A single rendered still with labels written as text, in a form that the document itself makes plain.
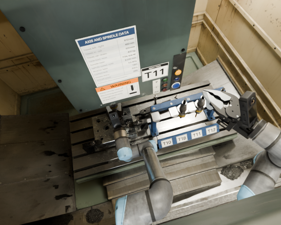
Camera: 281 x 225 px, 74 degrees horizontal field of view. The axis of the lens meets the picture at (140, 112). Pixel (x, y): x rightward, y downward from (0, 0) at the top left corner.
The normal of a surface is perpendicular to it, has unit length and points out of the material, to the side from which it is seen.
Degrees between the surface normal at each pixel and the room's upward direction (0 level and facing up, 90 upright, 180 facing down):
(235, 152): 24
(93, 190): 0
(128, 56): 90
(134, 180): 8
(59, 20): 90
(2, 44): 90
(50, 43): 90
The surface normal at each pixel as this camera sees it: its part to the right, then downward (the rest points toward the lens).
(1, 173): 0.32, -0.55
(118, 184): -0.20, -0.44
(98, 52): 0.25, 0.83
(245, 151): -0.46, -0.34
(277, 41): -0.96, 0.26
